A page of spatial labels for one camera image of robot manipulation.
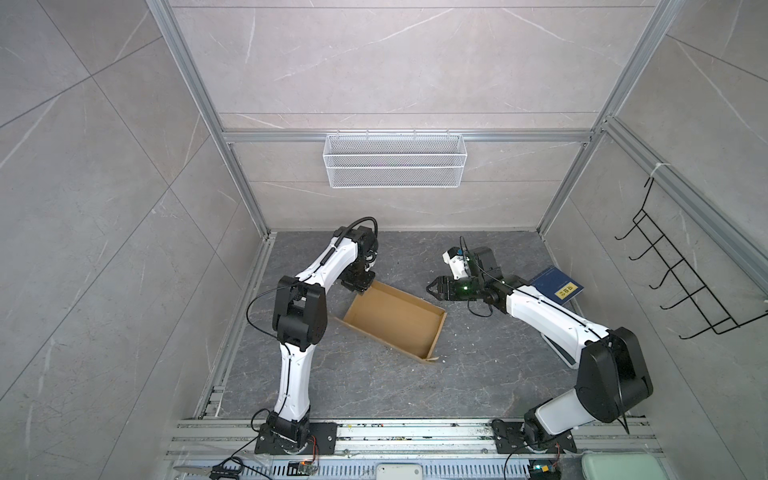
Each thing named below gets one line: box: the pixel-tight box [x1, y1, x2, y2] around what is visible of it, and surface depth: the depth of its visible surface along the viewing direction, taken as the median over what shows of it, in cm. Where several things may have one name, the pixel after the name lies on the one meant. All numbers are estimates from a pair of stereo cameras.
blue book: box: [530, 266, 585, 305], surface depth 106 cm
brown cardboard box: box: [334, 280, 448, 361], surface depth 95 cm
